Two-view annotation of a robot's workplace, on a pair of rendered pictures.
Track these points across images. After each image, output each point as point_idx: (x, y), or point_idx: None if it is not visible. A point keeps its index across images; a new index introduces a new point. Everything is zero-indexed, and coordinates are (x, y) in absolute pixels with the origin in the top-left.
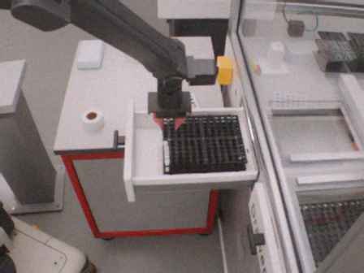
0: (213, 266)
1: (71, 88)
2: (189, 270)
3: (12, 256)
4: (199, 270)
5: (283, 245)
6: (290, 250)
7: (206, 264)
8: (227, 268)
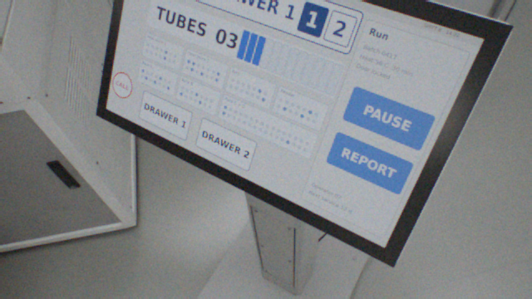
0: (5, 268)
1: None
2: (3, 298)
3: None
4: (6, 285)
5: None
6: None
7: (0, 276)
8: (4, 240)
